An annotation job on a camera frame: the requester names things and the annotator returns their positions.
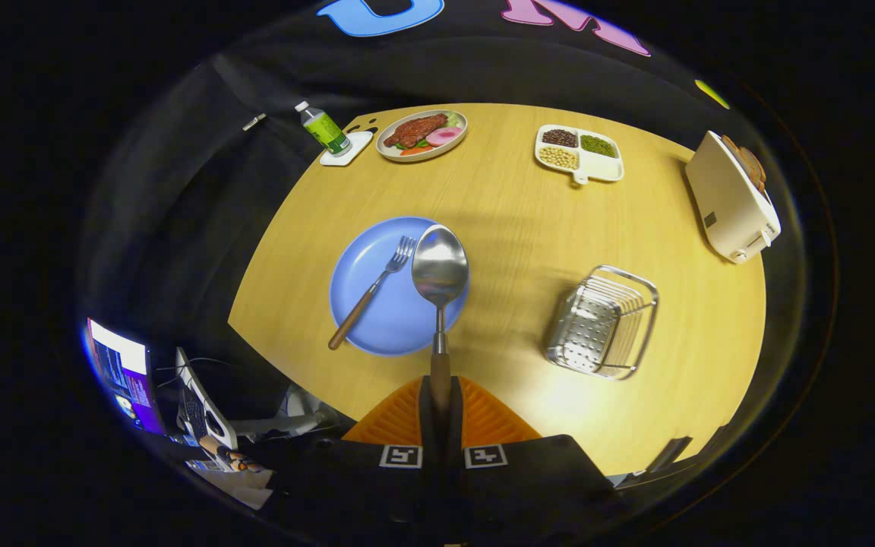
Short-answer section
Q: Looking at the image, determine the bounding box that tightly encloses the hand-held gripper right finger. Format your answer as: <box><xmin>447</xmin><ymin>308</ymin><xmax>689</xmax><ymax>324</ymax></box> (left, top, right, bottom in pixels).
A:
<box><xmin>445</xmin><ymin>375</ymin><xmax>628</xmax><ymax>547</ymax></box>

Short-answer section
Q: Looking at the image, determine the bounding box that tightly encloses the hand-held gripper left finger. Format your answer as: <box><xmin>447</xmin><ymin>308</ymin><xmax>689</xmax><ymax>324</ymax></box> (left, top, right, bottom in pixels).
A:
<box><xmin>255</xmin><ymin>375</ymin><xmax>440</xmax><ymax>547</ymax></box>

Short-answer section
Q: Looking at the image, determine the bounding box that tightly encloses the wooden handled metal fork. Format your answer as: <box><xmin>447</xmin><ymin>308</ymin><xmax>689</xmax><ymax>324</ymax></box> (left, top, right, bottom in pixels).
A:
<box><xmin>327</xmin><ymin>236</ymin><xmax>417</xmax><ymax>351</ymax></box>

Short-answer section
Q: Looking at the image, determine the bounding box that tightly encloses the wooden handled metal spoon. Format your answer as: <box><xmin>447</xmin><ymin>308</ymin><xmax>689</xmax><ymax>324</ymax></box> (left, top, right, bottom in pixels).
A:
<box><xmin>411</xmin><ymin>224</ymin><xmax>470</xmax><ymax>426</ymax></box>

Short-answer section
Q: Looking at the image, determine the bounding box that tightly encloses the blue plate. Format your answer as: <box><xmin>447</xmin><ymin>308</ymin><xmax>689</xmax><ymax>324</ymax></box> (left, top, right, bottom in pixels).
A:
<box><xmin>329</xmin><ymin>217</ymin><xmax>472</xmax><ymax>356</ymax></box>

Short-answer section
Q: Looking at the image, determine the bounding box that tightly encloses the white keyboard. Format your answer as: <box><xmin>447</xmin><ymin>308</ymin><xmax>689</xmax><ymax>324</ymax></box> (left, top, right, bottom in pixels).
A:
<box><xmin>174</xmin><ymin>347</ymin><xmax>239</xmax><ymax>451</ymax></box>

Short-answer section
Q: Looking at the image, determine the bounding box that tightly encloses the white coaster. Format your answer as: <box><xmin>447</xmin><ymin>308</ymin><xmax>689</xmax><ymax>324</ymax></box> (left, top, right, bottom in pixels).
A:
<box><xmin>320</xmin><ymin>131</ymin><xmax>374</xmax><ymax>167</ymax></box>

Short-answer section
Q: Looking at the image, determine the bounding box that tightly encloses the plate of meat and vegetables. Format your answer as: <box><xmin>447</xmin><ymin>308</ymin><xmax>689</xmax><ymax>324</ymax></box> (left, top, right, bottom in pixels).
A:
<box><xmin>375</xmin><ymin>109</ymin><xmax>469</xmax><ymax>163</ymax></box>

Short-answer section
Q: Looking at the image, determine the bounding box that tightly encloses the white divided dish with beans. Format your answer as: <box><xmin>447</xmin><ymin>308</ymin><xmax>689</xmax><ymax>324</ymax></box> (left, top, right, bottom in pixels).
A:
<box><xmin>534</xmin><ymin>124</ymin><xmax>625</xmax><ymax>186</ymax></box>

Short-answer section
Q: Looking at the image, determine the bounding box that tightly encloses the computer monitor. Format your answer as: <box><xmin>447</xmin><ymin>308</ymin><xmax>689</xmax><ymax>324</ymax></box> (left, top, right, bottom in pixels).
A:
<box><xmin>86</xmin><ymin>318</ymin><xmax>167</xmax><ymax>436</ymax></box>

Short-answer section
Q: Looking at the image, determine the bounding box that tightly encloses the green plastic bottle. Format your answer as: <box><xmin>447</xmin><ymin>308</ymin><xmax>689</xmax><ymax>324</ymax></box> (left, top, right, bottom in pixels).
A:
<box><xmin>294</xmin><ymin>101</ymin><xmax>352</xmax><ymax>157</ymax></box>

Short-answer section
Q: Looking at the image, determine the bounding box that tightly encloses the white toaster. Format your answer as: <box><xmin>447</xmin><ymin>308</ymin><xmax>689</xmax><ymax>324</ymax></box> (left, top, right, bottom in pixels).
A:
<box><xmin>684</xmin><ymin>131</ymin><xmax>782</xmax><ymax>264</ymax></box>

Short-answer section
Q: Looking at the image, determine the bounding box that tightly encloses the toast slice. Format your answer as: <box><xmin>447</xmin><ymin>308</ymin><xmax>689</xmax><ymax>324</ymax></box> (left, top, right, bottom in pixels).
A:
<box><xmin>721</xmin><ymin>135</ymin><xmax>751</xmax><ymax>174</ymax></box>
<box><xmin>738</xmin><ymin>148</ymin><xmax>767</xmax><ymax>192</ymax></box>

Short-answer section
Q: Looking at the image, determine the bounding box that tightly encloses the metal wire basket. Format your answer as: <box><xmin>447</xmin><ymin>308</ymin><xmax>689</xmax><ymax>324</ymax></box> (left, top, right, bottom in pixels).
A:
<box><xmin>545</xmin><ymin>264</ymin><xmax>660</xmax><ymax>381</ymax></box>

